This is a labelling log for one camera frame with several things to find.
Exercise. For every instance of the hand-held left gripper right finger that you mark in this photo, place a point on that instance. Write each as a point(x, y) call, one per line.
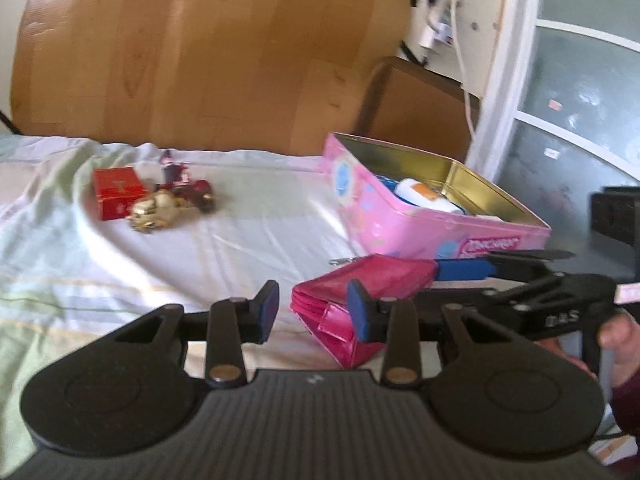
point(357, 315)

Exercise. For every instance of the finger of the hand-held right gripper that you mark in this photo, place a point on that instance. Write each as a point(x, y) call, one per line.
point(462, 269)
point(490, 300)

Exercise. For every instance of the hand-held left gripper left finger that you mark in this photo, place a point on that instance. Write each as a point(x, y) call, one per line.
point(270, 310)

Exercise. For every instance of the pink wallet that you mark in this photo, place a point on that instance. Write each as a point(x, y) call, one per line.
point(340, 290)

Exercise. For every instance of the white bottle with orange label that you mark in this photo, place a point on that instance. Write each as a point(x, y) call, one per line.
point(425, 195)

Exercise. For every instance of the pink biscuit tin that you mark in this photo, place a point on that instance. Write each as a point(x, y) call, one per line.
point(380, 220)

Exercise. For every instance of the blue dotted case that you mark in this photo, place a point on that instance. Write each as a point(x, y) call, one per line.
point(386, 182)

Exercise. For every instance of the dark red toy car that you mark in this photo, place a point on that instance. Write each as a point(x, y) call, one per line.
point(197, 192)

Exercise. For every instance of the gold figurine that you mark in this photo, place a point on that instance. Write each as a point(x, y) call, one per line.
point(155, 210)

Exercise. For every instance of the red box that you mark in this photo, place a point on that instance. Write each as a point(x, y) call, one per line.
point(117, 192)

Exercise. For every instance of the person's right forearm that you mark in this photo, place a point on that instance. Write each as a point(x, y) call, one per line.
point(630, 400)

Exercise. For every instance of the person's right hand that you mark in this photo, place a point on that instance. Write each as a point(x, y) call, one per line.
point(622, 345)

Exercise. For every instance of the pale checked bed sheet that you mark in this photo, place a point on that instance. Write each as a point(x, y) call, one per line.
point(250, 240)

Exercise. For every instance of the black box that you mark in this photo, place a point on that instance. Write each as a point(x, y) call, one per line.
point(615, 215)

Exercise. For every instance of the brown woven chair back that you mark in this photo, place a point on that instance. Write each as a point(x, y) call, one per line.
point(410, 105)

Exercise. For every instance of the white framed glass door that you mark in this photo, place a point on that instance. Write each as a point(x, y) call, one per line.
point(505, 60)

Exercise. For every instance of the wooden headboard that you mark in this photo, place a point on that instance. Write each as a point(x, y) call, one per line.
point(200, 60)

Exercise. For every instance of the white wall plugs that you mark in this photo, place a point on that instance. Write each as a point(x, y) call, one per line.
point(440, 20)

